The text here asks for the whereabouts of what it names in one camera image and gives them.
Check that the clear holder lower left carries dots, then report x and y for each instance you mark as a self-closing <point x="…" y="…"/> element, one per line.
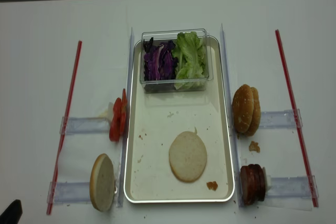
<point x="68" y="193"/>

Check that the red strip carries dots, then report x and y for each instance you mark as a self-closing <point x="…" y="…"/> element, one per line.
<point x="62" y="137"/>
<point x="299" y="131"/>

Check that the red strip right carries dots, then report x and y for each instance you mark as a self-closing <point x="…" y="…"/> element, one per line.
<point x="299" y="131"/>

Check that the white block behind tomatoes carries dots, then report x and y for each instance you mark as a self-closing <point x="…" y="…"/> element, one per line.
<point x="110" y="112"/>

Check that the clear holder upper right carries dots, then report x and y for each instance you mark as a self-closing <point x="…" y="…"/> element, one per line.
<point x="287" y="119"/>

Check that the clear rail right of tray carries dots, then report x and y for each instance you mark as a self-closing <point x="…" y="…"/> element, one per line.
<point x="230" y="120"/>

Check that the red strip left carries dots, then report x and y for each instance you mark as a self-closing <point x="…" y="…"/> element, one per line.
<point x="62" y="137"/>

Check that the brown meat patty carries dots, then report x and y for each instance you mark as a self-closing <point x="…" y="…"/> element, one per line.
<point x="261" y="184"/>
<point x="248" y="185"/>

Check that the white block behind patties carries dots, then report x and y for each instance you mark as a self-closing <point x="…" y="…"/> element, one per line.
<point x="268" y="183"/>

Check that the clear holder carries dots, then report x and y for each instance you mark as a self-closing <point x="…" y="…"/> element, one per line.
<point x="72" y="125"/>
<point x="290" y="187"/>
<point x="287" y="119"/>
<point x="68" y="193"/>

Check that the black object bottom left corner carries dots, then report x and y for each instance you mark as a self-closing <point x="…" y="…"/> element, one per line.
<point x="12" y="214"/>

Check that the upright bun slice left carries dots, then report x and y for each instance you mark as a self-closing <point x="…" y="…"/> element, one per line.
<point x="102" y="183"/>

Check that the front tomato slice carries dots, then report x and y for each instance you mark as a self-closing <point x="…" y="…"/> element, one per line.
<point x="114" y="133"/>

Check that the rear sesame bun top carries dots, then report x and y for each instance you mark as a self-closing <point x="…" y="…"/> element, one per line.
<point x="256" y="114"/>

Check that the green lettuce leaves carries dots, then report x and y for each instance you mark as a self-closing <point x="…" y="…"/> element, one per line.
<point x="190" y="51"/>

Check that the clear rail left of tray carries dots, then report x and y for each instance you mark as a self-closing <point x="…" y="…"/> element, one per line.
<point x="125" y="135"/>

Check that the front sesame bun top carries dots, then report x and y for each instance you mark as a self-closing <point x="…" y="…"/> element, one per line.
<point x="243" y="108"/>

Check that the tomato slice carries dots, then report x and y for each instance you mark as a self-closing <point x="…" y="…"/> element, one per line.
<point x="114" y="133"/>
<point x="123" y="113"/>

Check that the bread crumb on table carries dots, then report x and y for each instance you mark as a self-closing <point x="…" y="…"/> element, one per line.
<point x="254" y="147"/>

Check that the clear plastic salad container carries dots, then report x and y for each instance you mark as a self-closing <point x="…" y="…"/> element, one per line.
<point x="165" y="36"/>

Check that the rear brown meat patty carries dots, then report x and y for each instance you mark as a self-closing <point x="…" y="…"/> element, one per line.
<point x="261" y="184"/>

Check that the sesame bun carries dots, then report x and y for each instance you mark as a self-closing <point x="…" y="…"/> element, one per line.
<point x="256" y="114"/>
<point x="243" y="108"/>

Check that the front brown meat patty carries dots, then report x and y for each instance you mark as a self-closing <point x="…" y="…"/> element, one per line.
<point x="248" y="185"/>

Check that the bun slice on tray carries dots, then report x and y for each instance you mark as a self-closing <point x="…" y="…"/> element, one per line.
<point x="187" y="157"/>

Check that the purple cabbage leaves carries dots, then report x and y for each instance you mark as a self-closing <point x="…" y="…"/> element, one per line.
<point x="159" y="62"/>

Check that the rear tomato slice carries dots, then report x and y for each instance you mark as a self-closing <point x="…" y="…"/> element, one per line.
<point x="123" y="113"/>

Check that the bread crumb on tray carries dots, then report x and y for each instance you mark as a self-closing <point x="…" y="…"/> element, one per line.
<point x="212" y="185"/>

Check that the clear holder lower right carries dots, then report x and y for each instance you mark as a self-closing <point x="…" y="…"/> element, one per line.
<point x="290" y="187"/>

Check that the clear rail of tray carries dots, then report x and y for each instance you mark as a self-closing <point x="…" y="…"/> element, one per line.
<point x="230" y="120"/>
<point x="125" y="135"/>

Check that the cream rectangular serving tray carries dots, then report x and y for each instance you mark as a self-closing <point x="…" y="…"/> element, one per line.
<point x="156" y="119"/>

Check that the clear holder upper left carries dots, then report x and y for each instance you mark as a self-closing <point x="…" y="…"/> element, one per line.
<point x="72" y="125"/>

